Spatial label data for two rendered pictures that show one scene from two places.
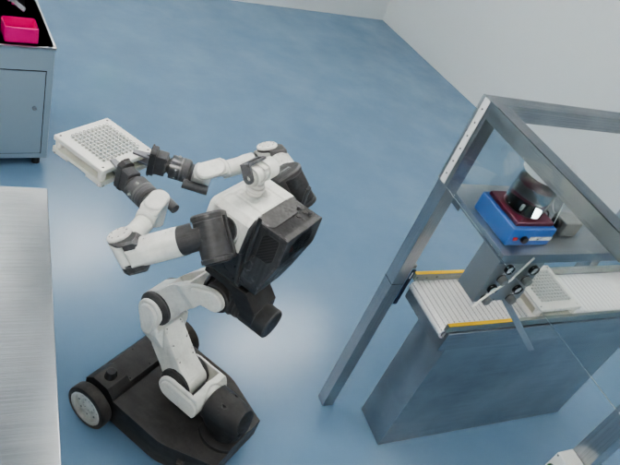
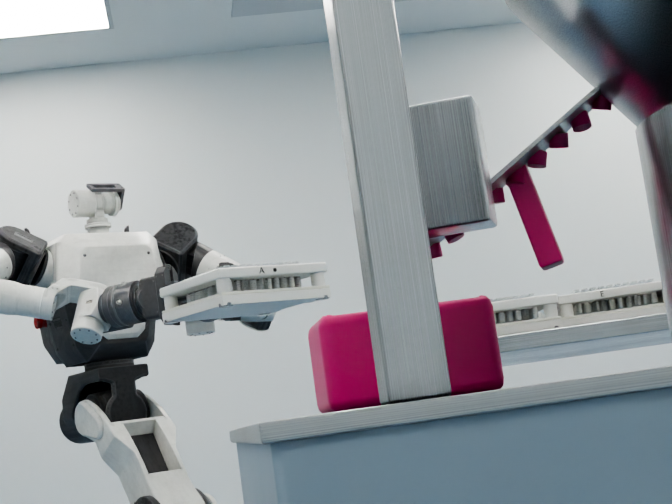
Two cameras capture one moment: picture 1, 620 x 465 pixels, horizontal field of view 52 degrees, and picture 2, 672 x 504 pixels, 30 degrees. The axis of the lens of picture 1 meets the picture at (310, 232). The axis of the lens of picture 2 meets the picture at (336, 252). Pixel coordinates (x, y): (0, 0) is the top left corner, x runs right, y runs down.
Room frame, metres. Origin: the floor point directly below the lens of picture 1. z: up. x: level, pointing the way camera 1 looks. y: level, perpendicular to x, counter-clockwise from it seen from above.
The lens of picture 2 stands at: (3.76, 2.36, 0.75)
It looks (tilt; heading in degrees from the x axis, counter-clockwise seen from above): 8 degrees up; 215
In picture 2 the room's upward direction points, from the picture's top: 8 degrees counter-clockwise
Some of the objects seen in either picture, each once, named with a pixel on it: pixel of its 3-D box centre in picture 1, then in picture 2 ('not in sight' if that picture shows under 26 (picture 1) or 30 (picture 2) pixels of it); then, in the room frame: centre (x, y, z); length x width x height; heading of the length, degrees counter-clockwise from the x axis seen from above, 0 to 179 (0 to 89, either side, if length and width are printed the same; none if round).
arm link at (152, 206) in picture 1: (153, 210); not in sight; (1.59, 0.50, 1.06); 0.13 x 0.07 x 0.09; 178
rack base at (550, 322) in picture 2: not in sight; (492, 333); (1.38, 1.10, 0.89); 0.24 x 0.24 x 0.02; 38
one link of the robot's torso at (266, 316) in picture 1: (244, 295); (101, 404); (1.59, 0.12, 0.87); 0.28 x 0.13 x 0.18; 70
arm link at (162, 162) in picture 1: (165, 163); (147, 299); (1.87, 0.58, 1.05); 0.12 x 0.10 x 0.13; 103
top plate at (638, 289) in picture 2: not in sight; (612, 296); (1.17, 1.29, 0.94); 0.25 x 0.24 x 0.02; 27
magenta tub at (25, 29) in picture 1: (19, 29); (402, 357); (2.77, 1.74, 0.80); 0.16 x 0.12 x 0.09; 132
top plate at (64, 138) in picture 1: (104, 145); (242, 280); (1.83, 0.80, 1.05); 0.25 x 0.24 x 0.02; 70
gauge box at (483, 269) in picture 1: (501, 270); not in sight; (1.88, -0.68, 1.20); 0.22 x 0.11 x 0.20; 125
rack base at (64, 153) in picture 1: (102, 156); (245, 304); (1.83, 0.80, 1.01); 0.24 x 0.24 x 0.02; 70
